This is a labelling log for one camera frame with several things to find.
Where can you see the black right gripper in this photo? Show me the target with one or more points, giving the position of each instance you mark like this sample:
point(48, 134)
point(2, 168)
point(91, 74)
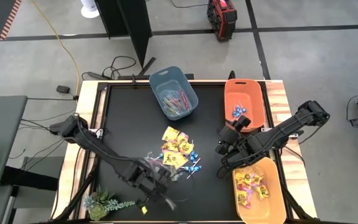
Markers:
point(228, 135)

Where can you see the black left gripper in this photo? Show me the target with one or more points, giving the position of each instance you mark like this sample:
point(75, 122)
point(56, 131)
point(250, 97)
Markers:
point(145, 180)

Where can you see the yellow sour candy packet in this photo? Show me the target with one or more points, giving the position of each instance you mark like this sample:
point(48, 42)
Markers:
point(250, 188)
point(174, 159)
point(263, 192)
point(170, 134)
point(168, 147)
point(186, 148)
point(241, 179)
point(256, 180)
point(243, 198)
point(182, 138)

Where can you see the red licorice packet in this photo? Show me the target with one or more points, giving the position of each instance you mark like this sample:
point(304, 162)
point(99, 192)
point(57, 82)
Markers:
point(184, 99)

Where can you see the blue-grey plastic bin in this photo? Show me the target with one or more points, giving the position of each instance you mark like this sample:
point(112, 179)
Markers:
point(158, 85)

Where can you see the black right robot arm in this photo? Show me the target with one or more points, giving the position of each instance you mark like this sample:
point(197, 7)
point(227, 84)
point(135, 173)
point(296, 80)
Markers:
point(278, 133)

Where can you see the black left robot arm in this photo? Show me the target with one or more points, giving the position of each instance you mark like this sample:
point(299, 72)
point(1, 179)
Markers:
point(101, 152)

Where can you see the yellow tag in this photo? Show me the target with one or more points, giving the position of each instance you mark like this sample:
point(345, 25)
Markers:
point(144, 210)

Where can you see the orange plastic bin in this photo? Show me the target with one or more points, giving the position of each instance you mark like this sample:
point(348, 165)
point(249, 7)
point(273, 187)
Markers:
point(250, 93)

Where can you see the artificial succulent plant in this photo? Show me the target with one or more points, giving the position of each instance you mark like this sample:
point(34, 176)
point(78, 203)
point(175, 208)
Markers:
point(99, 205)

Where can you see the yellow plastic bin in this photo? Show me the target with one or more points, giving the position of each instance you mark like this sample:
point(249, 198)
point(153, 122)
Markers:
point(272, 211)

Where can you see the red and black toolbox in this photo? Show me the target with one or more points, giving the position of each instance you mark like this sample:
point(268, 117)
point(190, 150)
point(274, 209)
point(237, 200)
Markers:
point(222, 18)

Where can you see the black power strip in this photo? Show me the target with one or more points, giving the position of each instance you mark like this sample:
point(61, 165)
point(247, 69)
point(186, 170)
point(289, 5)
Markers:
point(95, 75)

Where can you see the black power adapter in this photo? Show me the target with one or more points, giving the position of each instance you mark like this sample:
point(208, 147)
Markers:
point(63, 89)

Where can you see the grey desk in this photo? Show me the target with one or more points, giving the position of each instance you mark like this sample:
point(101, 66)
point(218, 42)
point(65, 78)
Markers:
point(5, 140)

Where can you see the white fan base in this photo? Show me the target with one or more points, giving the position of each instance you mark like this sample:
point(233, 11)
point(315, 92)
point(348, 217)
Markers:
point(89, 11)

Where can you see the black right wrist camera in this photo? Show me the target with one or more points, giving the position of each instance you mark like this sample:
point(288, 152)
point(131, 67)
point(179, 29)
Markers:
point(244, 121)

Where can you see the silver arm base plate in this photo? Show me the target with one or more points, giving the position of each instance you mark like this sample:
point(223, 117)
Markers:
point(99, 133)
point(265, 129)

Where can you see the black frame strut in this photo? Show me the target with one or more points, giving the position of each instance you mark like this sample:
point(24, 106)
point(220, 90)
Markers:
point(79, 189)
point(294, 202)

